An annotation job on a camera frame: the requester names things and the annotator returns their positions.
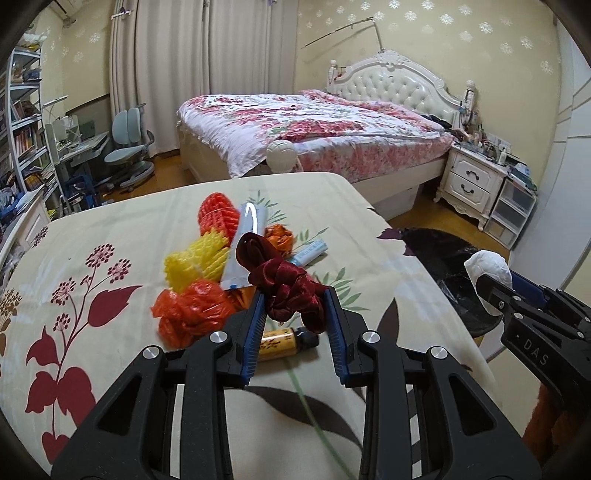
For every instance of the yellow small bottle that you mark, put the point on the yellow small bottle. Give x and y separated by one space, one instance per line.
286 342

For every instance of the plastic drawer unit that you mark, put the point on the plastic drawer unit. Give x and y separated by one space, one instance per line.
511 212

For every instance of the floral bedspread table cover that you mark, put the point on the floral bedspread table cover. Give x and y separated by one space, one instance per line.
97 287

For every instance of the dark red ribbon bundle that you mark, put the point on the dark red ribbon bundle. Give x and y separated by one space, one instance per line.
287 288

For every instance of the black trash bag bin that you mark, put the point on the black trash bag bin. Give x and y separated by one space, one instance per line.
443 255

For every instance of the white tufted headboard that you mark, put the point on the white tufted headboard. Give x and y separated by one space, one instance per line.
392 77

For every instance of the white nightstand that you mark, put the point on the white nightstand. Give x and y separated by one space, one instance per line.
471 184

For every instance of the white round bedpost knob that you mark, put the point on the white round bedpost knob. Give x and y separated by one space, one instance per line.
281 156

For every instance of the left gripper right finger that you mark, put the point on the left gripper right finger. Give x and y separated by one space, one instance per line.
462 432

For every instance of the bed with floral quilt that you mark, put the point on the bed with floral quilt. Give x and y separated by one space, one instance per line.
386 151

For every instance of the orange plastic bag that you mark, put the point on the orange plastic bag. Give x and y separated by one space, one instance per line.
202 308

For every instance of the yellow foam fruit net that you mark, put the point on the yellow foam fruit net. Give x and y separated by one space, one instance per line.
205 258

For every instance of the white plastic wrapper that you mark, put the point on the white plastic wrapper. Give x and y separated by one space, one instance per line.
251 223

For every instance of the study desk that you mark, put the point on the study desk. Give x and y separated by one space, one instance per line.
73 167

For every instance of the wall air conditioner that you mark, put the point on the wall air conditioner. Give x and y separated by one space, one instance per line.
66 9

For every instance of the orange crumpled ribbon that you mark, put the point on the orange crumpled ribbon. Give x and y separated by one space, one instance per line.
281 238

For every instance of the red foam fruit net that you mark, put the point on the red foam fruit net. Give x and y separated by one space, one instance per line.
218 214

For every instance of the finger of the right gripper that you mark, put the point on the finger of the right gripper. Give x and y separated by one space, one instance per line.
497 296
528 291

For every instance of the grey desk chair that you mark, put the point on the grey desk chair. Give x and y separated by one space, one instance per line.
131 154

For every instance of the beige curtains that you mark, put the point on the beige curtains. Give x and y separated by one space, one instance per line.
163 53

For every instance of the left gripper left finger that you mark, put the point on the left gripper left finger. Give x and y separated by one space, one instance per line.
128 433

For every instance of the teal white tube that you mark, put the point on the teal white tube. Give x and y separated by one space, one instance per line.
309 253

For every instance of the white bookshelf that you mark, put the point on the white bookshelf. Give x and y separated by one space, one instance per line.
26 165

